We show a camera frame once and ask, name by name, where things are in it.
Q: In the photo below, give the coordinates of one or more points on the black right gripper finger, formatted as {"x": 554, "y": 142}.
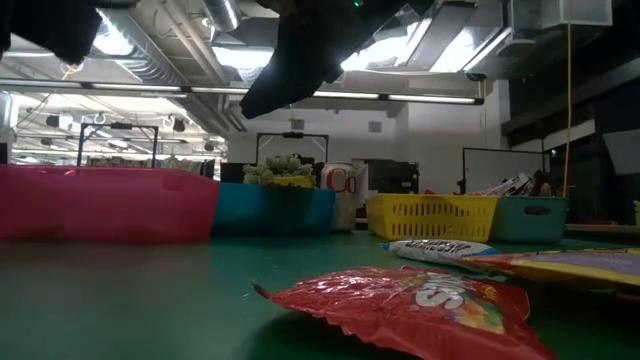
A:
{"x": 300, "y": 70}

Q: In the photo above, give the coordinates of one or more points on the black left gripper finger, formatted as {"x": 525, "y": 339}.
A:
{"x": 50, "y": 25}

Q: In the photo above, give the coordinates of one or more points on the blue plastic bin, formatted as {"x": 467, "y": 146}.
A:
{"x": 275, "y": 210}

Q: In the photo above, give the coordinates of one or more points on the blue white candy bar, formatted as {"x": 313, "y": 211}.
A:
{"x": 440, "y": 250}

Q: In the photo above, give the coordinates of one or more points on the white red candy bar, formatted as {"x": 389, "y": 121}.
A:
{"x": 505, "y": 187}

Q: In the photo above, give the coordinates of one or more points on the red Skittles packet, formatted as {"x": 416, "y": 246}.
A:
{"x": 410, "y": 310}

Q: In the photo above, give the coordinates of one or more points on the brown candy bar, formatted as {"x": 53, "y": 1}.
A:
{"x": 544, "y": 186}

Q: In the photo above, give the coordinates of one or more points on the yellow purple candy packet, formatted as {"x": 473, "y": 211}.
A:
{"x": 575, "y": 267}

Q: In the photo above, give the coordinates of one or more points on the artificial green plant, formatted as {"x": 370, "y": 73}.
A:
{"x": 275, "y": 167}

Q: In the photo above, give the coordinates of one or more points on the silver Diet Coke can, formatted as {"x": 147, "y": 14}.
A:
{"x": 342, "y": 182}

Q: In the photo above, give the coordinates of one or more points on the black cabinet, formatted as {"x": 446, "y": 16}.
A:
{"x": 395, "y": 177}

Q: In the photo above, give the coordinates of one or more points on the pink plastic bin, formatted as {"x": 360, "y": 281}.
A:
{"x": 100, "y": 205}

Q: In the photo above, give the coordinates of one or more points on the yellow plastic basket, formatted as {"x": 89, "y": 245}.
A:
{"x": 430, "y": 215}

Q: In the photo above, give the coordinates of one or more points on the small teal plastic bin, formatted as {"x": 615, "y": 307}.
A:
{"x": 530, "y": 220}

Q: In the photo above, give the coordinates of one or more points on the black stand frame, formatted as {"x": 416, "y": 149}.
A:
{"x": 120, "y": 125}
{"x": 292, "y": 134}

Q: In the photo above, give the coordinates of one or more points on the silver ventilation duct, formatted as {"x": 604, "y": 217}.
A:
{"x": 222, "y": 12}

